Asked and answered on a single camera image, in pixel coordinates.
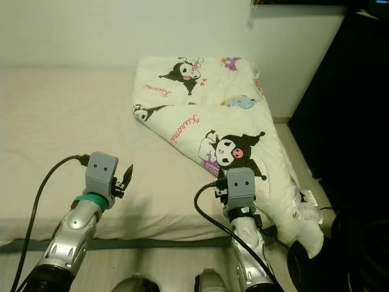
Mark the grey left robot leg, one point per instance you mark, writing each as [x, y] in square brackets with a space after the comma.
[135, 285]

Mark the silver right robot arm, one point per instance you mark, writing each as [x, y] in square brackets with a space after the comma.
[249, 255]

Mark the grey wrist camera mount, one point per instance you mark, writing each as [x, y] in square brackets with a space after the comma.
[102, 176]
[240, 188]

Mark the dark bed frame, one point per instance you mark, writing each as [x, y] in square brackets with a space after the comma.
[127, 243]

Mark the cream cartoon print blanket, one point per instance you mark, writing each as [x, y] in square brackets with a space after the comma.
[182, 121]

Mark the black window frame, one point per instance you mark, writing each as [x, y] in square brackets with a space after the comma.
[310, 2]

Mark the black cabinet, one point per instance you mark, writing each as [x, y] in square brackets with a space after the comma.
[346, 91]

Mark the grey robot leg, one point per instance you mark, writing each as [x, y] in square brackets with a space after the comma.
[213, 282]
[135, 285]

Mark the grey right robot leg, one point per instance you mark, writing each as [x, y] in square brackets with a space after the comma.
[213, 282]

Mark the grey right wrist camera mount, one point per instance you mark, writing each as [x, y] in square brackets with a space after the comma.
[240, 188]

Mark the clear plastic packet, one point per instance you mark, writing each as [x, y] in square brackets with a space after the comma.
[309, 205]

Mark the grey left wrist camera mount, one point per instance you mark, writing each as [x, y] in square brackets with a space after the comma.
[102, 176]

